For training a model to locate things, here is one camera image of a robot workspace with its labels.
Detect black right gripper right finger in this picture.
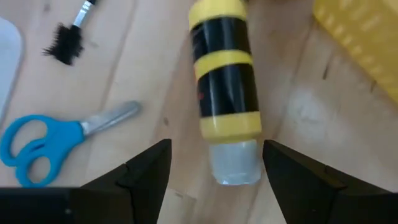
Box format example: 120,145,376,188
262,139,348,224

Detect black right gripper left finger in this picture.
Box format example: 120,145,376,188
70,139,172,224

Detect blue scissors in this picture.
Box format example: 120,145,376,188
0,100,142,189

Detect yellow paint bottle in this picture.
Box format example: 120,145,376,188
188,0,262,187

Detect short wide-bristle black paintbrush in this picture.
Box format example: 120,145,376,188
42,0,98,66

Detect yellow plastic basket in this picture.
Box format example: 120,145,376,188
312,0,398,105

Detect grey plastic bin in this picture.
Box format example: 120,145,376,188
0,17,25,125

